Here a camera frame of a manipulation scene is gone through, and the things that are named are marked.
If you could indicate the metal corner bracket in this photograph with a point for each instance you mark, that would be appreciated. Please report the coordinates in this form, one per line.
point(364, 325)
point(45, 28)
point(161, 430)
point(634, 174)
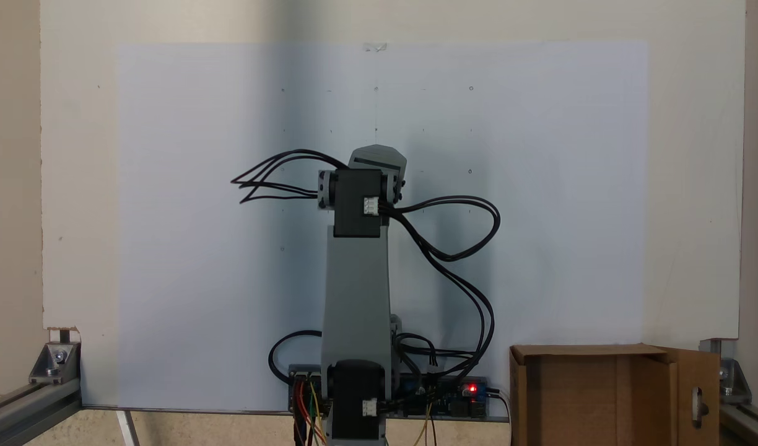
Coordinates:
point(735, 381)
point(57, 362)

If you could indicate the blue circuit board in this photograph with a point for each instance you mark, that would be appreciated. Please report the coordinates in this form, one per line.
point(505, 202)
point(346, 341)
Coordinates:
point(444, 402)

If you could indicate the circuit board with jumper pins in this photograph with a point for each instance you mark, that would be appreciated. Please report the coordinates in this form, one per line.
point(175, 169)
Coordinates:
point(304, 379)

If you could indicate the white metal bar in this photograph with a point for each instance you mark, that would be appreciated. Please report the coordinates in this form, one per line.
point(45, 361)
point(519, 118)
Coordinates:
point(127, 428)

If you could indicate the clear tape piece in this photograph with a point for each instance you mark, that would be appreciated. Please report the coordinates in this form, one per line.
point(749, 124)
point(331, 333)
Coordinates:
point(374, 47)

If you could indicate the grey mounting plate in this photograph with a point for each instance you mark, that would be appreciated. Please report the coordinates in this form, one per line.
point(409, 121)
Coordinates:
point(496, 416)

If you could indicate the aluminium profile post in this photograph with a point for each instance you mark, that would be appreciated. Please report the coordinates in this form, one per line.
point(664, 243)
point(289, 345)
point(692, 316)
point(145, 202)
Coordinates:
point(747, 424)
point(26, 406)

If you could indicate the brown cardboard box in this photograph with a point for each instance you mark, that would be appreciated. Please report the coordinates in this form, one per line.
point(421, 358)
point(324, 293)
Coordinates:
point(577, 402)

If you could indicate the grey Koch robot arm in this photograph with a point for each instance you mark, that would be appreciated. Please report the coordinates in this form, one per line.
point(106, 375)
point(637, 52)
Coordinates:
point(357, 291)

